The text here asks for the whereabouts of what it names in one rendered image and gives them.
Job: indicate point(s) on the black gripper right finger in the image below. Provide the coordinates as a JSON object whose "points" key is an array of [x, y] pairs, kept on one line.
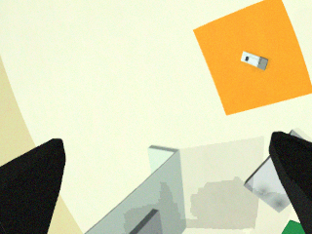
{"points": [[292, 159]]}

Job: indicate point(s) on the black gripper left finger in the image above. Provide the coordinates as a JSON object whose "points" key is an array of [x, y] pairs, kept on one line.
{"points": [[29, 188]]}

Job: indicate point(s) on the orange flat square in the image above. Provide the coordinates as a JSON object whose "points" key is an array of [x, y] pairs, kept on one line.
{"points": [[262, 29]]}

